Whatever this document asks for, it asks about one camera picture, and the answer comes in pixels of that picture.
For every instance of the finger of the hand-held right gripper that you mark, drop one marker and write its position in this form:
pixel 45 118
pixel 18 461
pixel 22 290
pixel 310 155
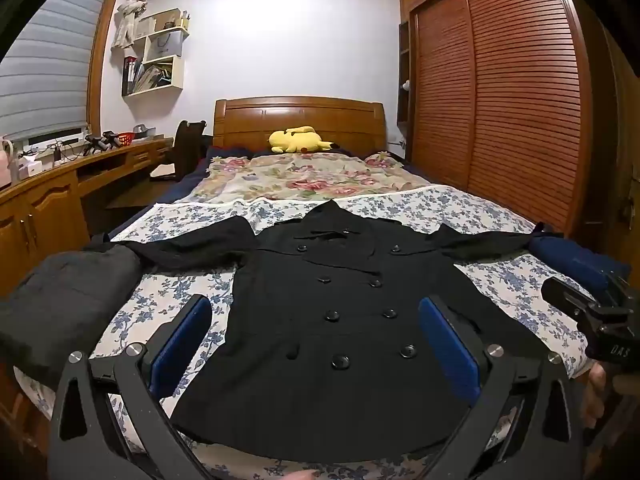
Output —
pixel 567 294

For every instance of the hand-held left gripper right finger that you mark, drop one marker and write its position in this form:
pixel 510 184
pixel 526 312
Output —
pixel 450 350

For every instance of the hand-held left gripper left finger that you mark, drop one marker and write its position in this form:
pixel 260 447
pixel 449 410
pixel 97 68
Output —
pixel 185 340

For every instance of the black double-breasted coat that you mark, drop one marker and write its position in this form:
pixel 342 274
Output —
pixel 325 360

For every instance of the folded navy blue clothes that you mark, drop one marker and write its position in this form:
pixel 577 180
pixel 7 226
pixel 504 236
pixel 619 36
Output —
pixel 570 260

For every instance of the folded dark grey clothes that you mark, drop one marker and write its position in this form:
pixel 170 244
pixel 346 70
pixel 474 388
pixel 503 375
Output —
pixel 65 295

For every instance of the person's right hand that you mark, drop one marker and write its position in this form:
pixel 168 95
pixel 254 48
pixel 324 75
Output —
pixel 596 395

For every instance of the blue floral bed sheet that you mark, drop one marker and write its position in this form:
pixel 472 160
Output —
pixel 165 285

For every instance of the wooden door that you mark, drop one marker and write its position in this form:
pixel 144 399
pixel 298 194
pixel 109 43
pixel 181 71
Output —
pixel 625 160

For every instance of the dark chair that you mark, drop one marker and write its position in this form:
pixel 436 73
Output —
pixel 187 150

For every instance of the wooden desk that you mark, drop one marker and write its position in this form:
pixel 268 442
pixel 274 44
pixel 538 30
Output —
pixel 50 200

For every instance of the pink floral blanket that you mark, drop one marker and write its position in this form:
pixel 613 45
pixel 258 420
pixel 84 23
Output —
pixel 300 180

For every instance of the red basket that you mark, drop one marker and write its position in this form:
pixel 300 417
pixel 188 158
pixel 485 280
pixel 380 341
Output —
pixel 126 139

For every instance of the grey container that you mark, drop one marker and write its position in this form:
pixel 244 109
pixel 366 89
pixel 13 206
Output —
pixel 144 131

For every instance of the black tools on desk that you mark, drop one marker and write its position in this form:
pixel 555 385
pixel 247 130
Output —
pixel 102 141

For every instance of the wooden louvered wardrobe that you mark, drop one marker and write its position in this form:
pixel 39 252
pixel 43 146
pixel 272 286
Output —
pixel 515 85

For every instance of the yellow plush toy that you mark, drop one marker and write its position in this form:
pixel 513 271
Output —
pixel 295 141

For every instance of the white box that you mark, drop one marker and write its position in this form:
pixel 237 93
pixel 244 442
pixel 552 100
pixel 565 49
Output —
pixel 31 165

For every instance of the pink jug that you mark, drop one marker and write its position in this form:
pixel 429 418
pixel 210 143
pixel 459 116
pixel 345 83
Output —
pixel 4 165

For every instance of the wooden headboard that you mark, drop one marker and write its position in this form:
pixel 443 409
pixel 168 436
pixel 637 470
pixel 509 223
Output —
pixel 300 115

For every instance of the black binders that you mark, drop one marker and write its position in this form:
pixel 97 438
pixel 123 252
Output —
pixel 129 75

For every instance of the grey paper bag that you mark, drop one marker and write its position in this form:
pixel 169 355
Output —
pixel 167 44

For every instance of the grey window blind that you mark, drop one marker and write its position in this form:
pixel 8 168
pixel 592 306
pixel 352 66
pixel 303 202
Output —
pixel 45 70

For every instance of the tied white curtain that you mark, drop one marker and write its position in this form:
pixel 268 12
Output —
pixel 127 15

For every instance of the white wall shelf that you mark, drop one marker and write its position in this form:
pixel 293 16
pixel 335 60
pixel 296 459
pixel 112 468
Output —
pixel 177 72

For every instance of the wooden window frame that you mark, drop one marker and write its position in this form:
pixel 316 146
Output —
pixel 102 60

